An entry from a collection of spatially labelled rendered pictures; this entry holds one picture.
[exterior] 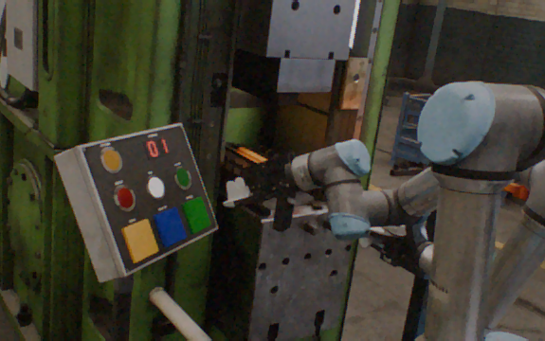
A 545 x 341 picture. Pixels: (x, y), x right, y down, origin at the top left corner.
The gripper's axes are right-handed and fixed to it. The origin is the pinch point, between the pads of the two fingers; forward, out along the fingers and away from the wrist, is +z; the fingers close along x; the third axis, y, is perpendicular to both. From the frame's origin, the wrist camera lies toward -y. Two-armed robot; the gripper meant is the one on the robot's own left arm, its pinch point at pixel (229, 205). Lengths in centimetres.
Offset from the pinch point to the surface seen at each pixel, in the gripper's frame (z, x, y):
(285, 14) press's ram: -12, -35, 41
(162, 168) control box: 10.4, 5.6, 13.2
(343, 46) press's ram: -17, -55, 30
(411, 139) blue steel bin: 101, -444, -29
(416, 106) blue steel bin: 86, -443, -1
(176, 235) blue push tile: 9.6, 9.5, -2.3
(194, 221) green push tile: 9.6, 1.9, -1.1
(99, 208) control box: 11.0, 27.0, 9.2
